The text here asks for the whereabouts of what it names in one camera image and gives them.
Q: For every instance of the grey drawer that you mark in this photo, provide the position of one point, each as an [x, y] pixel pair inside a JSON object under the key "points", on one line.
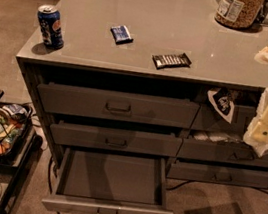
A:
{"points": [[209, 119], [102, 183], [115, 139], [96, 103], [218, 174], [232, 153]]}

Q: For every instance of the clear plastic bag in drawer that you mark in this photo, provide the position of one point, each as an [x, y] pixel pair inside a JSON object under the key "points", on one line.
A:
{"points": [[216, 136]]}

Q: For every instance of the grey drawer cabinet with counter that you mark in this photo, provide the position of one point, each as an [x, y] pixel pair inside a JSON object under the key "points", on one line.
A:
{"points": [[221, 58]]}

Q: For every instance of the black white chip bag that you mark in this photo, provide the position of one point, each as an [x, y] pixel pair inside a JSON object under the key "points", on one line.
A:
{"points": [[222, 101]]}

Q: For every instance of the large jar of nuts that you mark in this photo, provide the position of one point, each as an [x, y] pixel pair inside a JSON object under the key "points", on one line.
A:
{"points": [[237, 14]]}

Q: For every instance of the dark stemmed glass base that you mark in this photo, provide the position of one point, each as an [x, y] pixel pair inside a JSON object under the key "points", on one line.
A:
{"points": [[262, 14]]}

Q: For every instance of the black chocolate bar wrapper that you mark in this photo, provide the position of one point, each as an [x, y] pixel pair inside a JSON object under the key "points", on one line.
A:
{"points": [[168, 61]]}

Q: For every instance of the blue snack packet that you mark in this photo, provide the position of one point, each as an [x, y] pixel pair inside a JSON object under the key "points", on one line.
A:
{"points": [[121, 35]]}

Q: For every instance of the blue Pepsi soda can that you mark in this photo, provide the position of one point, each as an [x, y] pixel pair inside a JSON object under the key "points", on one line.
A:
{"points": [[49, 20]]}

